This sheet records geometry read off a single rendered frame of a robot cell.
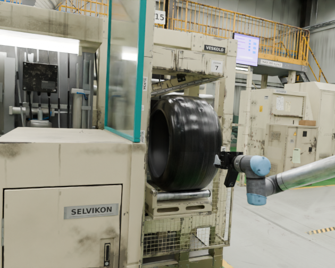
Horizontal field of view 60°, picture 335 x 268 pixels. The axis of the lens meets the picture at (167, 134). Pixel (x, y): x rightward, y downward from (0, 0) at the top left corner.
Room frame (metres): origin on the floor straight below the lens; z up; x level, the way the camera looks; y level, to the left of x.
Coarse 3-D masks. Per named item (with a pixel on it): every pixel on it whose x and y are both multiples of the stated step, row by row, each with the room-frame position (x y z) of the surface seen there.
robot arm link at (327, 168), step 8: (320, 160) 1.08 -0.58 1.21; (328, 160) 1.04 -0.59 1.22; (296, 168) 1.14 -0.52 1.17; (304, 168) 1.10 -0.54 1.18; (312, 168) 1.07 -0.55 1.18; (320, 168) 1.05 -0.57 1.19; (328, 168) 1.03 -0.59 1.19; (272, 176) 1.20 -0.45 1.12; (280, 176) 1.16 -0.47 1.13; (288, 176) 1.13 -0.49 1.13; (296, 176) 1.11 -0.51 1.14; (304, 176) 1.09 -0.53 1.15; (312, 176) 1.07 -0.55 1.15; (320, 176) 1.05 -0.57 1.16; (328, 176) 1.04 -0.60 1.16; (272, 184) 1.16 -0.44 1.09; (280, 184) 1.15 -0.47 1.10; (288, 184) 1.13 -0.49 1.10; (296, 184) 1.12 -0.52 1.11; (304, 184) 1.10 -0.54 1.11; (272, 192) 1.16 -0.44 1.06
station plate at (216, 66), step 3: (213, 60) 2.02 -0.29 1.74; (213, 63) 2.02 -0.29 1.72; (216, 63) 2.03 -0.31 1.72; (219, 63) 2.04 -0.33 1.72; (222, 63) 2.04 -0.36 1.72; (213, 66) 2.02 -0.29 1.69; (216, 66) 2.03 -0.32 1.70; (219, 66) 2.04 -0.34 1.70; (213, 69) 2.02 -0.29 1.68; (216, 69) 2.03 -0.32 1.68; (219, 69) 2.04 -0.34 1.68
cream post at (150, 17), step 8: (152, 0) 1.58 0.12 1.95; (152, 8) 1.58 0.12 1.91; (152, 16) 1.58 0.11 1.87; (152, 24) 1.58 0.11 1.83; (152, 32) 1.58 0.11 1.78; (152, 40) 1.58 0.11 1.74; (152, 48) 1.58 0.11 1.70; (144, 56) 1.57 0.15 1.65; (152, 56) 1.59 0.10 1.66; (144, 64) 1.57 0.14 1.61; (152, 64) 1.59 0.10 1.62; (144, 72) 1.57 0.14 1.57; (144, 96) 1.57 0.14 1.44; (144, 104) 1.57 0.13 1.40; (144, 112) 1.57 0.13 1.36; (144, 120) 1.57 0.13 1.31; (144, 128) 1.57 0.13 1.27; (144, 184) 1.58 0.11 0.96; (144, 192) 1.58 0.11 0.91; (144, 200) 1.58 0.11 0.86; (144, 208) 1.58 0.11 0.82; (144, 216) 1.58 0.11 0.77; (144, 224) 1.59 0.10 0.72
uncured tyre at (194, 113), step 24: (168, 96) 1.66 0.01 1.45; (192, 96) 1.71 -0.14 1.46; (168, 120) 1.54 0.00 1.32; (192, 120) 1.50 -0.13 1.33; (216, 120) 1.56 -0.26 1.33; (168, 144) 2.01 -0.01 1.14; (192, 144) 1.46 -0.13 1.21; (216, 144) 1.51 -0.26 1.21; (168, 168) 1.51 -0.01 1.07; (192, 168) 1.48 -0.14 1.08; (216, 168) 1.54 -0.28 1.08
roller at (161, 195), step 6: (162, 192) 1.55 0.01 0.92; (168, 192) 1.56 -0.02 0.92; (174, 192) 1.57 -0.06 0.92; (180, 192) 1.59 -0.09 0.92; (186, 192) 1.60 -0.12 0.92; (192, 192) 1.61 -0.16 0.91; (198, 192) 1.62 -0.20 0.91; (204, 192) 1.64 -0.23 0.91; (210, 192) 1.65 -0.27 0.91; (162, 198) 1.54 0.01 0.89; (168, 198) 1.55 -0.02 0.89; (174, 198) 1.57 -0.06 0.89; (180, 198) 1.58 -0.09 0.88; (186, 198) 1.60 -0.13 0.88
